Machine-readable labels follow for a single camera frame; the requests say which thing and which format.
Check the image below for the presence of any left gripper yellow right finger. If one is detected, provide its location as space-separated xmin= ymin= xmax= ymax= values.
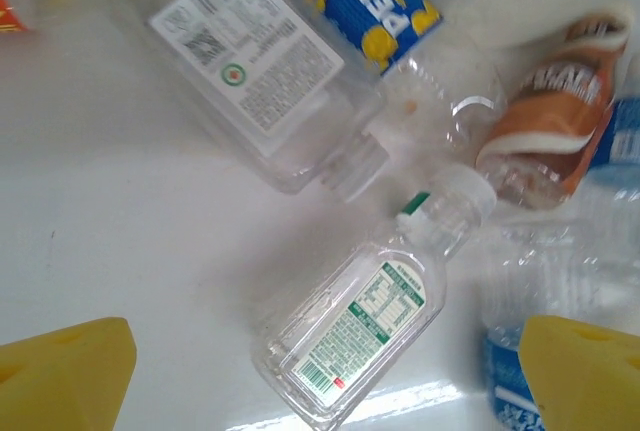
xmin=517 ymin=314 xmax=640 ymax=431

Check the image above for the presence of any green white label bottle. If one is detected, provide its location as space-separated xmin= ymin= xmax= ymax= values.
xmin=249 ymin=163 xmax=499 ymax=431

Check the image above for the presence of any square clear white-label bottle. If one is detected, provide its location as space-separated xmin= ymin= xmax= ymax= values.
xmin=119 ymin=0 xmax=391 ymax=202

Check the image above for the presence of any crushed brown white label bottle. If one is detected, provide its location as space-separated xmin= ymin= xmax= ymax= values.
xmin=474 ymin=13 xmax=634 ymax=210

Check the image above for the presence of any blue yellow Pepsi bottle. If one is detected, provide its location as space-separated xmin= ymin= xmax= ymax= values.
xmin=272 ymin=0 xmax=506 ymax=162

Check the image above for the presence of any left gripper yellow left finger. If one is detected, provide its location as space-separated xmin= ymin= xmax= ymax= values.
xmin=0 ymin=316 xmax=139 ymax=431

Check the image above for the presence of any blue label water bottle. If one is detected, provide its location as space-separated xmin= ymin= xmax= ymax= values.
xmin=499 ymin=95 xmax=640 ymax=332
xmin=479 ymin=310 xmax=549 ymax=431

